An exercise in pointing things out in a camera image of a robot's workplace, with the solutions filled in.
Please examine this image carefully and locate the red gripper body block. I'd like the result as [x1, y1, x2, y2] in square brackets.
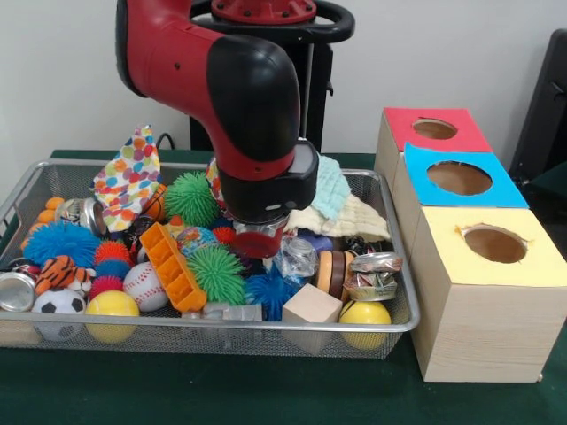
[232, 221, 289, 259]

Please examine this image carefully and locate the crushed clear plastic bottle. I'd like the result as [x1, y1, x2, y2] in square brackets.
[275, 236, 320, 280]

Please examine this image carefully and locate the green spiky rubber ball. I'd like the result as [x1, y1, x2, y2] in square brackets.
[164, 171, 221, 229]
[188, 245, 246, 305]

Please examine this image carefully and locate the mint green muslin cloth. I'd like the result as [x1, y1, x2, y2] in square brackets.
[310, 155, 353, 220]

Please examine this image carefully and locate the pale yellow muslin cloth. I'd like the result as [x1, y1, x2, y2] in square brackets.
[288, 195, 391, 242]

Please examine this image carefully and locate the colourful polka-dot cloth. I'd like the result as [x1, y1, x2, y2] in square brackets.
[93, 124, 163, 233]

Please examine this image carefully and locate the wooden box with three holes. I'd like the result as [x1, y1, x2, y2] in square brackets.
[374, 107, 567, 383]

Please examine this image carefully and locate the clear mesh bin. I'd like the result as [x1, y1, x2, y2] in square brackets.
[0, 158, 420, 357]

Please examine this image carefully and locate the orange plastic toy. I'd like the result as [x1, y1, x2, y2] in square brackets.
[140, 221, 207, 313]

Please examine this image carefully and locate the white baseball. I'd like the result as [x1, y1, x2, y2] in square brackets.
[123, 262, 169, 313]

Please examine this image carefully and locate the yellow smiley ball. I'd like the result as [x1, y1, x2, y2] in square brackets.
[340, 301, 392, 350]

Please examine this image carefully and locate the blue spiky rubber ball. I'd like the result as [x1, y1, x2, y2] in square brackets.
[22, 220, 100, 268]

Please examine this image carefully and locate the black and white soccer ball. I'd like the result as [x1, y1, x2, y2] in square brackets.
[33, 289, 88, 342]

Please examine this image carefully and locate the black chair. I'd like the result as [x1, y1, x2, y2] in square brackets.
[509, 29, 567, 222]

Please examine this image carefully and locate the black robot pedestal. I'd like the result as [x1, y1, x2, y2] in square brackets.
[182, 0, 355, 153]

